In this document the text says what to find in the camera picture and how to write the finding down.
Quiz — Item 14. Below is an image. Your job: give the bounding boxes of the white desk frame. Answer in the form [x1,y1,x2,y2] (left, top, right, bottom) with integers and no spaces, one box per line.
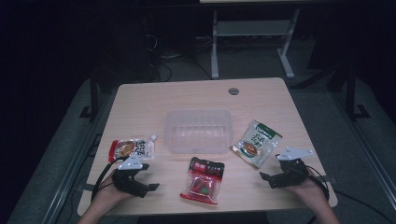
[210,8,301,79]

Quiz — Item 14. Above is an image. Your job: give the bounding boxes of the black floor cable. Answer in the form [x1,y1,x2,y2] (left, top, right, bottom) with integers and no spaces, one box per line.
[334,189,396,224]

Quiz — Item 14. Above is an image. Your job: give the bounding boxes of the metal floor rail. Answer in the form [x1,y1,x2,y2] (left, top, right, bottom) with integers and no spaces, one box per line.
[330,90,396,202]
[40,90,117,224]

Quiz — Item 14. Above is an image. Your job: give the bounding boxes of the clear plastic container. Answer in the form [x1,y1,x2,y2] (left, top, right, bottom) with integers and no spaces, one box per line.
[163,108,233,154]

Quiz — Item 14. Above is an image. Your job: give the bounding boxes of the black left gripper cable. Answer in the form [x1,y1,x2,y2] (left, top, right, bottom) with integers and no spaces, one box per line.
[91,157,125,203]

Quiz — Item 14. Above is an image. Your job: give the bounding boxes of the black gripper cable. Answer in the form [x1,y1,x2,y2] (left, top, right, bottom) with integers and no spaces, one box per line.
[91,157,125,203]
[306,165,331,201]

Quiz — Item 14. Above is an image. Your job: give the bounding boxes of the person's left hand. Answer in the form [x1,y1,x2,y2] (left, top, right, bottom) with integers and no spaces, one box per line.
[92,175,135,216]

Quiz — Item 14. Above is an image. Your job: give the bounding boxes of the black metal stand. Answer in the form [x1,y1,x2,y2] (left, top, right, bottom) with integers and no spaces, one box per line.
[345,64,372,121]
[78,68,101,121]

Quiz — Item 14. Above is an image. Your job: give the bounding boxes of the person's right hand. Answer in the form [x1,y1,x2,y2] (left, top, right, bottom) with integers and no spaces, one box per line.
[284,169,328,206]

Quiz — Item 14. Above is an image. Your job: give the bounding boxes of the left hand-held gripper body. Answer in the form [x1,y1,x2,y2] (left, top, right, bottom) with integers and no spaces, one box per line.
[111,154,149,199]

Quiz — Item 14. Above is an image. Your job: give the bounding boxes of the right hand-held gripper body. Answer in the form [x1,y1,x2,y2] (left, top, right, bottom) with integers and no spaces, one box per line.
[270,146,314,189]

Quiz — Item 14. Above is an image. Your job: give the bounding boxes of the green white snack packet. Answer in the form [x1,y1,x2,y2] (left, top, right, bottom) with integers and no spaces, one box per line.
[229,119,284,169]

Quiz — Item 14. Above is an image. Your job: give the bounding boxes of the red black snack packet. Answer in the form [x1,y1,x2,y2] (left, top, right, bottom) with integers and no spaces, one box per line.
[179,156,226,205]

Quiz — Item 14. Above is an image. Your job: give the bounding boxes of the black floor cables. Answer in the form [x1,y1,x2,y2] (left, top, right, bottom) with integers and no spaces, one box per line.
[150,34,213,82]

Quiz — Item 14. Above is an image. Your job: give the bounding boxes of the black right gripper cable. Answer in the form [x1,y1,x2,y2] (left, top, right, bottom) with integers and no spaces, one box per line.
[306,165,331,201]

